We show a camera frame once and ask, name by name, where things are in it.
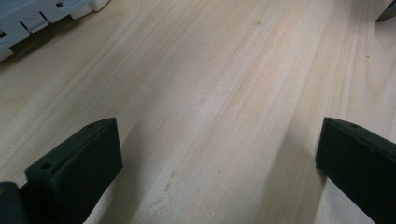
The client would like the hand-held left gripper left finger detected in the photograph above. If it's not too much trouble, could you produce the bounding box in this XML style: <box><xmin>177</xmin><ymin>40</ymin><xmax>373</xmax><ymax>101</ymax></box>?
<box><xmin>24</xmin><ymin>117</ymin><xmax>123</xmax><ymax>224</ymax></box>

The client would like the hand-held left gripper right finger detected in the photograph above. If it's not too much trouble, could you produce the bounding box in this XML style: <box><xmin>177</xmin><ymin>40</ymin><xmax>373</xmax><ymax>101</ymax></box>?
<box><xmin>315</xmin><ymin>117</ymin><xmax>396</xmax><ymax>224</ymax></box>

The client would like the white lidded trash can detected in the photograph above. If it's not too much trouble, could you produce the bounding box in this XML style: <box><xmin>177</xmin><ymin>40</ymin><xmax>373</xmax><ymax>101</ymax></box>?
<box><xmin>0</xmin><ymin>0</ymin><xmax>111</xmax><ymax>63</ymax></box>

